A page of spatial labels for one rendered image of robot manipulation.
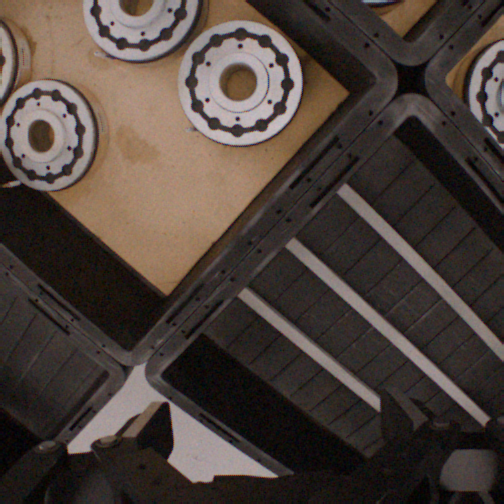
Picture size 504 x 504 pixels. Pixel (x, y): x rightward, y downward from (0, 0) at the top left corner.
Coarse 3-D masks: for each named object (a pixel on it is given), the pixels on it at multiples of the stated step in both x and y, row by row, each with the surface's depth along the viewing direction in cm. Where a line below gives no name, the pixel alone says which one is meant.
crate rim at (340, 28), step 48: (288, 0) 23; (384, 96) 23; (336, 144) 25; (288, 192) 26; (0, 240) 29; (240, 240) 27; (48, 288) 30; (192, 288) 29; (96, 336) 31; (144, 336) 30
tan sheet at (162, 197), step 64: (0, 0) 32; (64, 0) 32; (64, 64) 34; (128, 64) 33; (128, 128) 35; (64, 192) 38; (128, 192) 37; (192, 192) 37; (256, 192) 36; (128, 256) 39; (192, 256) 38
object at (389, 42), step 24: (336, 0) 23; (360, 0) 22; (456, 0) 21; (480, 0) 21; (360, 24) 22; (384, 24) 22; (432, 24) 22; (456, 24) 22; (384, 48) 23; (408, 48) 22; (432, 48) 22
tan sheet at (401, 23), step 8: (408, 0) 30; (416, 0) 30; (424, 0) 30; (432, 0) 30; (400, 8) 30; (408, 8) 30; (416, 8) 30; (424, 8) 30; (384, 16) 30; (392, 16) 30; (400, 16) 30; (408, 16) 30; (416, 16) 30; (392, 24) 31; (400, 24) 30; (408, 24) 30; (400, 32) 31
